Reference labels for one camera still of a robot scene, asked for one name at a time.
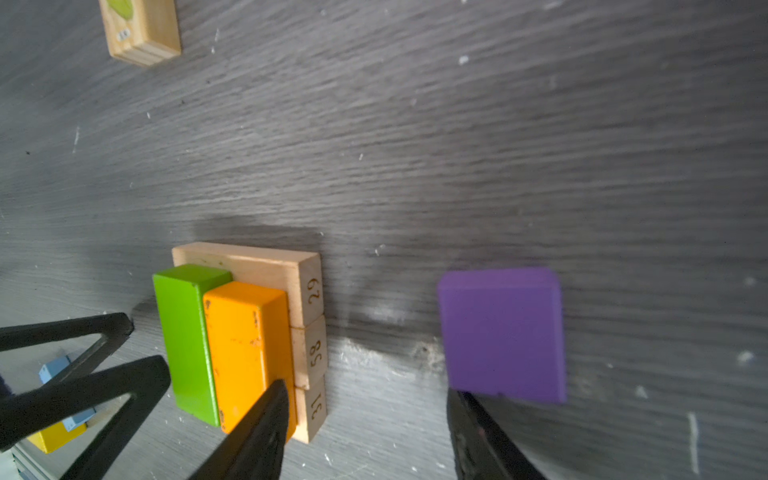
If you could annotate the small natural wood cube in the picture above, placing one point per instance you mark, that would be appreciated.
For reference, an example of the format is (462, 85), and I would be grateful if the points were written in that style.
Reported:
(141, 32)

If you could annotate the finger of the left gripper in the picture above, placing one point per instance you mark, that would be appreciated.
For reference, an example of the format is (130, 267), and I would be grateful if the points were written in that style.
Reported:
(144, 382)
(114, 329)

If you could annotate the green wood block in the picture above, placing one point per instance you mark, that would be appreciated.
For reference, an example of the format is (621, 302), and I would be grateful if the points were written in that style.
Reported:
(179, 293)

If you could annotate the yellow wood arch block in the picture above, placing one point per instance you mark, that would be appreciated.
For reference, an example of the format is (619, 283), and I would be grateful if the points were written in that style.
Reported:
(54, 437)

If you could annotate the natural wood rectangular block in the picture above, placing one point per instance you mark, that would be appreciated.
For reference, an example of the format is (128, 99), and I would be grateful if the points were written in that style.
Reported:
(297, 273)

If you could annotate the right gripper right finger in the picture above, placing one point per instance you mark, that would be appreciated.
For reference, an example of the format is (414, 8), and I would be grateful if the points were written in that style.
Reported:
(482, 450)

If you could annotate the natural wood plank block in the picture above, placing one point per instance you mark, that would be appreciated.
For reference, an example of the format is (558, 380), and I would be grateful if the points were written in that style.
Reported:
(311, 411)

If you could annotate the purple wood block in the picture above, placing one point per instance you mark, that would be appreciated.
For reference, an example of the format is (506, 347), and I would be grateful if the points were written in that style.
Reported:
(503, 333)

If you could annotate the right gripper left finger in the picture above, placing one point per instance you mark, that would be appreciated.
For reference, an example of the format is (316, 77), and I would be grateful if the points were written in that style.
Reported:
(254, 449)

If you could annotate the orange wood block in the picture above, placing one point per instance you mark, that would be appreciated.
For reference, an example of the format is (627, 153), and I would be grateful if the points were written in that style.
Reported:
(250, 344)

